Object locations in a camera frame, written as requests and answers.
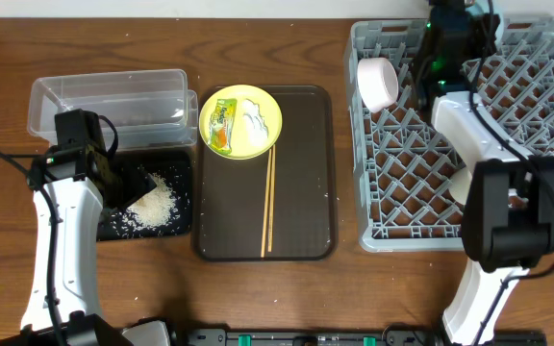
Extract white rice pile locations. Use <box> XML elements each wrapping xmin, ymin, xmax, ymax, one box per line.
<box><xmin>105</xmin><ymin>173</ymin><xmax>189</xmax><ymax>239</ymax></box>

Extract green orange snack wrapper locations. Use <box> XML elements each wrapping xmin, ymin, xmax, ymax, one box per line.
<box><xmin>209</xmin><ymin>98</ymin><xmax>238</xmax><ymax>155</ymax></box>

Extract yellow round plate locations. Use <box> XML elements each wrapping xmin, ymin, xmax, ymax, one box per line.
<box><xmin>199</xmin><ymin>85</ymin><xmax>283</xmax><ymax>160</ymax></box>

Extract wooden chopstick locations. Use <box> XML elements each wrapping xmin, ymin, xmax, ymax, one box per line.
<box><xmin>267</xmin><ymin>145</ymin><xmax>276</xmax><ymax>253</ymax></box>
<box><xmin>261</xmin><ymin>147</ymin><xmax>273</xmax><ymax>259</ymax></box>

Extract white tissue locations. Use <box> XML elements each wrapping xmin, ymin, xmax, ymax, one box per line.
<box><xmin>242</xmin><ymin>99</ymin><xmax>268</xmax><ymax>147</ymax></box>

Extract pale pink bowl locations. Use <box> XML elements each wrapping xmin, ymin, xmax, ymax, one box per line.
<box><xmin>357</xmin><ymin>58</ymin><xmax>399</xmax><ymax>113</ymax></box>

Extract small white cup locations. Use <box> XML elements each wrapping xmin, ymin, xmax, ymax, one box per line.
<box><xmin>448</xmin><ymin>167</ymin><xmax>472</xmax><ymax>206</ymax></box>

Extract light blue bowl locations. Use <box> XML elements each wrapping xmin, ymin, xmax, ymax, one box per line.
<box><xmin>466</xmin><ymin>0</ymin><xmax>505</xmax><ymax>46</ymax></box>

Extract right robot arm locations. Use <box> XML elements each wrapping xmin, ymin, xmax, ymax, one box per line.
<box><xmin>412</xmin><ymin>1</ymin><xmax>554</xmax><ymax>345</ymax></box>

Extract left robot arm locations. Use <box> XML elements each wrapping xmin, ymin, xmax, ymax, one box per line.
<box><xmin>1</xmin><ymin>144</ymin><xmax>156</xmax><ymax>345</ymax></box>

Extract black plastic waste tray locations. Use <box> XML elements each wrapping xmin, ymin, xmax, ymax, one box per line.
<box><xmin>97</xmin><ymin>150</ymin><xmax>192</xmax><ymax>241</ymax></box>

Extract clear plastic waste bin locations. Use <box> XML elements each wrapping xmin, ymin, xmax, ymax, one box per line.
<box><xmin>27</xmin><ymin>69</ymin><xmax>198</xmax><ymax>152</ymax></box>

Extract grey plastic dishwasher rack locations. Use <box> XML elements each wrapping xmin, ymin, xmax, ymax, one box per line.
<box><xmin>344</xmin><ymin>16</ymin><xmax>554</xmax><ymax>253</ymax></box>

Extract brown plastic serving tray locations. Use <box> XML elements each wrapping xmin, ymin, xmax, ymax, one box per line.
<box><xmin>192</xmin><ymin>85</ymin><xmax>338</xmax><ymax>262</ymax></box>

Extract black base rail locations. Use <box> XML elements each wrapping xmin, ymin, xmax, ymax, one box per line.
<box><xmin>185</xmin><ymin>328</ymin><xmax>547</xmax><ymax>346</ymax></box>

